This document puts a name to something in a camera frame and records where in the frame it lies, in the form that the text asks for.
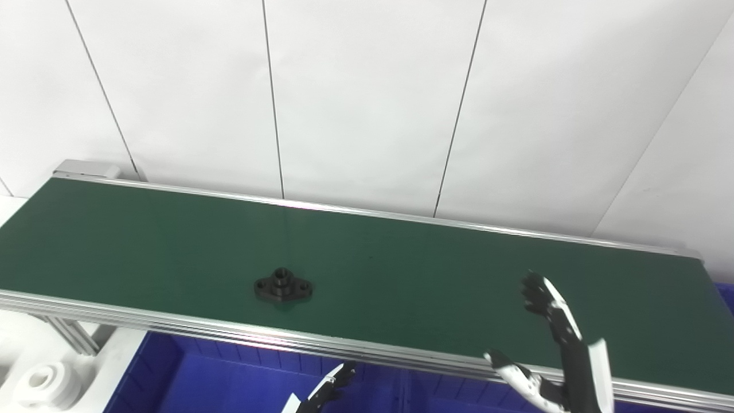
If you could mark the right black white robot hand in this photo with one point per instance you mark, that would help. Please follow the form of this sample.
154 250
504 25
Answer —
576 378

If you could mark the black flange part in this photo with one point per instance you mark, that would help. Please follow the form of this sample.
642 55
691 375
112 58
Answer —
284 285

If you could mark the aluminium conveyor support leg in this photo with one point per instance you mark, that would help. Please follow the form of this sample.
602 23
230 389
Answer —
71 335

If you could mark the blue plastic bin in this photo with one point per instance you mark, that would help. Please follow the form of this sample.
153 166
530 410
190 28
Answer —
218 384
453 398
726 298

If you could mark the green conveyor belt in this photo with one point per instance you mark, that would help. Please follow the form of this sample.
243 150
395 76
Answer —
401 269
229 332

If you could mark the grey conveyor end housing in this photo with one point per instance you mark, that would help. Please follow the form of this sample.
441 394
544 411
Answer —
86 168

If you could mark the white round plastic piece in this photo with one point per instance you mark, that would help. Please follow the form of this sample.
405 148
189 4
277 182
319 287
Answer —
43 384

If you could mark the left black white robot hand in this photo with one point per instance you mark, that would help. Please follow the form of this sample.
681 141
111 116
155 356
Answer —
324 393

